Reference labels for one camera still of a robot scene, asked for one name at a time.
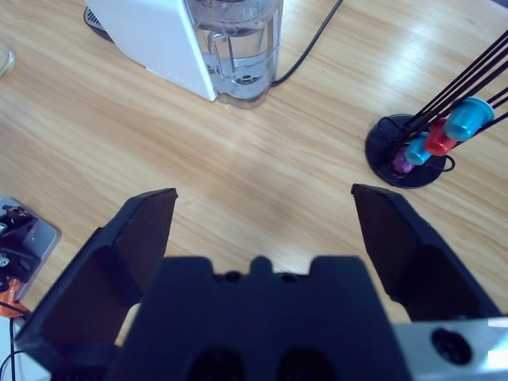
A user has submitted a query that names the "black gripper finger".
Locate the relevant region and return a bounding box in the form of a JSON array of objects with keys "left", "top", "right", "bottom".
[
  {"left": 13, "top": 188, "right": 179, "bottom": 381},
  {"left": 351, "top": 183, "right": 502, "bottom": 323}
]

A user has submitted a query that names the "blue coffee capsule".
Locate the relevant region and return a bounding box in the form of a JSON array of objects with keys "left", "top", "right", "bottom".
[
  {"left": 443, "top": 96, "right": 496, "bottom": 142},
  {"left": 404, "top": 136, "right": 433, "bottom": 166}
]

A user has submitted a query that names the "purple coffee capsule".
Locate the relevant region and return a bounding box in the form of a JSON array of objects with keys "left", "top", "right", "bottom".
[{"left": 391, "top": 146, "right": 414, "bottom": 175}]

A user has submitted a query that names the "red coffee capsule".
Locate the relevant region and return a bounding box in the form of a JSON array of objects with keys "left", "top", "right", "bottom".
[{"left": 424, "top": 117, "right": 457, "bottom": 157}]

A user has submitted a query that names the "white capsule coffee machine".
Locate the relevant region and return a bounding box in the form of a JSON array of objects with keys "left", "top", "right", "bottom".
[{"left": 83, "top": 0, "right": 218, "bottom": 102}]

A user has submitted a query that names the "black capsule holder with rods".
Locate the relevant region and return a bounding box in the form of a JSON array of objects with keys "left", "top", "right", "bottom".
[{"left": 364, "top": 29, "right": 508, "bottom": 190}]

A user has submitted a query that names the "clear water tank grey lid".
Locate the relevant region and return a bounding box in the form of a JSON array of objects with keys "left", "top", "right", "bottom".
[{"left": 184, "top": 0, "right": 285, "bottom": 110}]

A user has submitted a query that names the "black drip tray metal grid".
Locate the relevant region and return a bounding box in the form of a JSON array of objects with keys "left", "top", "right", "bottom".
[{"left": 82, "top": 6, "right": 116, "bottom": 40}]

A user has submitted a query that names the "thin black cable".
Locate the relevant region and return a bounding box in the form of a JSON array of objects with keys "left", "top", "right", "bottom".
[{"left": 0, "top": 301, "right": 31, "bottom": 381}]

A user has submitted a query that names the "black machine power cable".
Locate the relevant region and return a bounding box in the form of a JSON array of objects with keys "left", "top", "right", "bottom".
[{"left": 269, "top": 0, "right": 344, "bottom": 87}]

